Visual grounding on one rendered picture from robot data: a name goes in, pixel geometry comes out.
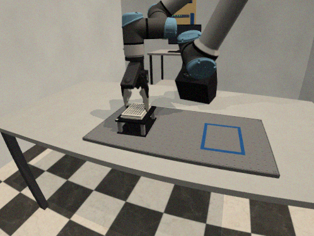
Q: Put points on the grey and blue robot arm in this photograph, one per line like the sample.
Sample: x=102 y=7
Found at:
x=198 y=61

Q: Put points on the blue tape outline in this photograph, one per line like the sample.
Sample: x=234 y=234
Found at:
x=240 y=137

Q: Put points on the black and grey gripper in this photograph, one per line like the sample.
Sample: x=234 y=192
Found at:
x=142 y=81

